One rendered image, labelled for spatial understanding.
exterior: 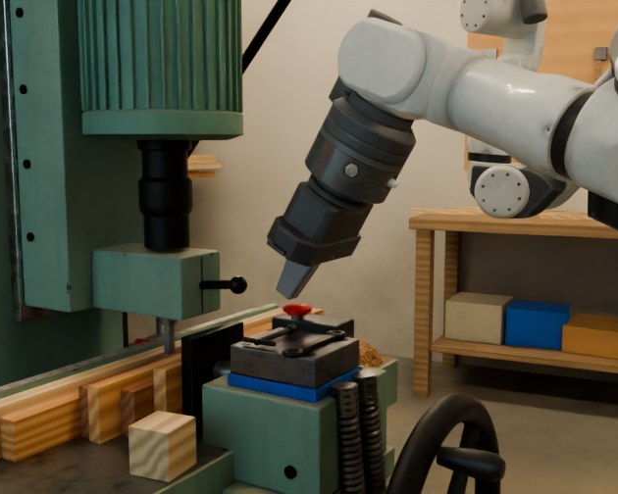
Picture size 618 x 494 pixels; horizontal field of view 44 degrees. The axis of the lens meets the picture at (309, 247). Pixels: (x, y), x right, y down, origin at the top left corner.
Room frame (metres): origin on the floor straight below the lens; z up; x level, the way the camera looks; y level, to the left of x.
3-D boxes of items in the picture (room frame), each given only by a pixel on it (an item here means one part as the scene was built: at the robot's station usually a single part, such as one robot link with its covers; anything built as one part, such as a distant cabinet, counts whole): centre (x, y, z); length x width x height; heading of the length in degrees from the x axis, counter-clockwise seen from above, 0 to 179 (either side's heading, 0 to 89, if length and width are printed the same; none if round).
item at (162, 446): (0.66, 0.13, 0.92); 0.05 x 0.04 x 0.04; 156
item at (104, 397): (0.82, 0.15, 0.93); 0.24 x 0.01 x 0.06; 149
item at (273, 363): (0.75, 0.01, 0.99); 0.13 x 0.11 x 0.06; 149
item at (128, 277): (0.88, 0.18, 1.03); 0.14 x 0.07 x 0.09; 59
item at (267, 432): (0.75, 0.01, 0.91); 0.15 x 0.14 x 0.09; 149
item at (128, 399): (0.80, 0.14, 0.92); 0.16 x 0.02 x 0.05; 149
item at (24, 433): (0.92, 0.13, 0.92); 0.56 x 0.02 x 0.04; 149
